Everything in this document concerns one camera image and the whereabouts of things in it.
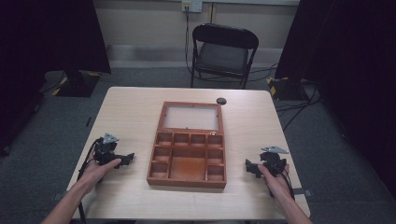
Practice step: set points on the grey table edge bracket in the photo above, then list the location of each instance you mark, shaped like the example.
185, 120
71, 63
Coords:
303, 192

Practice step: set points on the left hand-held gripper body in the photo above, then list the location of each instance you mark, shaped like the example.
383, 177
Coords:
104, 152

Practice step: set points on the black curtain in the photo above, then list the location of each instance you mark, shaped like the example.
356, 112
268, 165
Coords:
351, 62
37, 46

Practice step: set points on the wooden compartment box with lid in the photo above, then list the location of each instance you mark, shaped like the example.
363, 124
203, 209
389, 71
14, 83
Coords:
188, 155

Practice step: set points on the person's right hand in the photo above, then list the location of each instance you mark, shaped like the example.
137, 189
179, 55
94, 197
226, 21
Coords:
275, 183

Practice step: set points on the white wall outlet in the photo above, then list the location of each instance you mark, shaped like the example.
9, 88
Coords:
192, 5

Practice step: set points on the black stand base striped tape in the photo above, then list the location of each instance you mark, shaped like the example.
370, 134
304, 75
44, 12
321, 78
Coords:
76, 84
285, 88

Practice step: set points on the black folding chair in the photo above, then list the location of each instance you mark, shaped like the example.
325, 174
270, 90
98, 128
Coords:
222, 53

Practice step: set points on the black round table grommet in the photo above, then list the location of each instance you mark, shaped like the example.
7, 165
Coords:
221, 101

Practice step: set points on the person's left hand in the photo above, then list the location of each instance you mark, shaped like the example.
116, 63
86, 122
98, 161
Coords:
95, 172

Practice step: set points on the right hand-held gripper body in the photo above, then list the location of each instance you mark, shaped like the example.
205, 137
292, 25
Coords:
273, 161

